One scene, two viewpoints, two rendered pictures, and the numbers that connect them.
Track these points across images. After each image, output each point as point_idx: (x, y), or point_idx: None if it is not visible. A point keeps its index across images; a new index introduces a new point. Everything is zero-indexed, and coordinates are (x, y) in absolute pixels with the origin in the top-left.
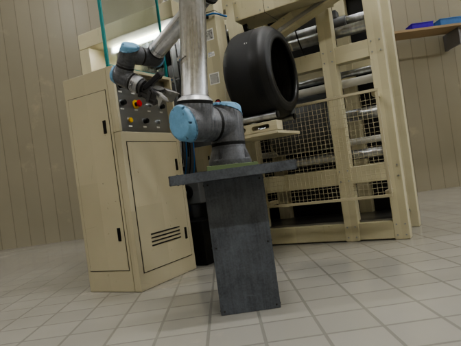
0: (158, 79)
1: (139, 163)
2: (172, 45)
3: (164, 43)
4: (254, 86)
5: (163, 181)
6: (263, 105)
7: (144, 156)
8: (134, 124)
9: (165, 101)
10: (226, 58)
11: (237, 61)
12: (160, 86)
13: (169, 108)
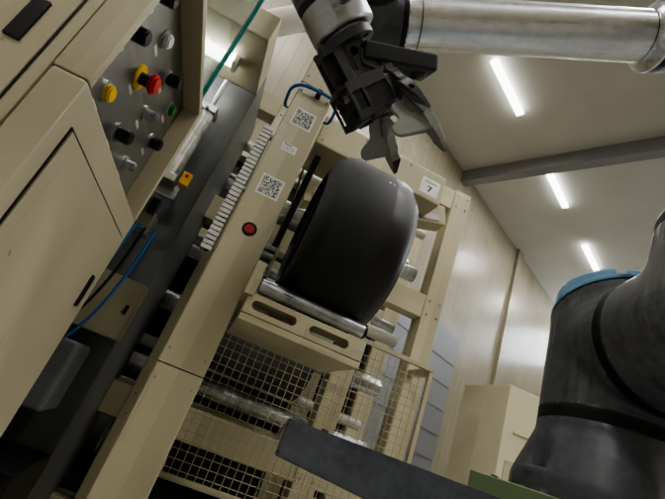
0: (415, 71)
1: (36, 228)
2: (463, 49)
3: (470, 25)
4: (377, 261)
5: (32, 323)
6: (358, 301)
7: (61, 218)
8: (101, 114)
9: (441, 141)
10: (352, 178)
11: (372, 198)
12: (177, 107)
13: (156, 161)
